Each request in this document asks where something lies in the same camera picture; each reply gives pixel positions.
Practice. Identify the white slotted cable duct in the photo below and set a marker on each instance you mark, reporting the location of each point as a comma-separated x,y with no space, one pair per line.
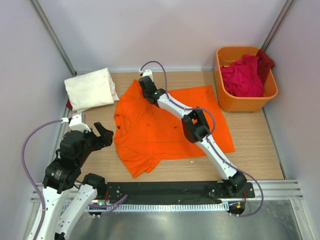
130,208

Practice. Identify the right aluminium frame post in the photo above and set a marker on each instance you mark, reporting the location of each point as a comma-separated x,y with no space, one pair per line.
280,19

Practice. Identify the dark red t shirt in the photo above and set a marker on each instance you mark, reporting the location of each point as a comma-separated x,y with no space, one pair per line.
264,65

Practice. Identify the aluminium frame post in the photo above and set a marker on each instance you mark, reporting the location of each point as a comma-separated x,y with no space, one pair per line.
280,19
53,36

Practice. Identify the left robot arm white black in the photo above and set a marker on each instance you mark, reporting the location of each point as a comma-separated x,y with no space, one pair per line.
51,222

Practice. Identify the left aluminium frame post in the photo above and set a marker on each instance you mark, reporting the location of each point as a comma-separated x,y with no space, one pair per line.
53,36

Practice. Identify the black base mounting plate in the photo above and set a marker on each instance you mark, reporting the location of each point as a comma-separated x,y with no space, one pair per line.
174,193

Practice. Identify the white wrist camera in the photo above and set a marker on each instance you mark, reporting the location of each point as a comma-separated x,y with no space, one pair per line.
77,122
146,73

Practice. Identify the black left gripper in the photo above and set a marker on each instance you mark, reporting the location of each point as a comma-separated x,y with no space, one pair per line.
105,139

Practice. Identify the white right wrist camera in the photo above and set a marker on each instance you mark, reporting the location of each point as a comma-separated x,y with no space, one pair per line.
146,73

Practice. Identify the folded white t shirt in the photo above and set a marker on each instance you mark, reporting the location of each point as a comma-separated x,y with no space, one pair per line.
90,90

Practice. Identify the magenta t shirt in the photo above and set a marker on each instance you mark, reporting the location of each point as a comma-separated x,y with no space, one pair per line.
241,78

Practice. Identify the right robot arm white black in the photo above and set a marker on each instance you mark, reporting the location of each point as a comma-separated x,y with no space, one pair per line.
197,131

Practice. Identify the orange plastic bin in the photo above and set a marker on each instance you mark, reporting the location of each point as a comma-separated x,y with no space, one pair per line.
225,56

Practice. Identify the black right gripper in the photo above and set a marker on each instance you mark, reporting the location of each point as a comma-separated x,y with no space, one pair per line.
143,94

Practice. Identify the folded red shirt under white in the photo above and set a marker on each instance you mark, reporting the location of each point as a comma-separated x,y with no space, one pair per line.
68,105

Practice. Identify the orange t shirt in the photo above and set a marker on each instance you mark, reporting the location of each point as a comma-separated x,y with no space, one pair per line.
146,134

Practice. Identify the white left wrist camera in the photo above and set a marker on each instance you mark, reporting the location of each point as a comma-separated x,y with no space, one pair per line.
77,122

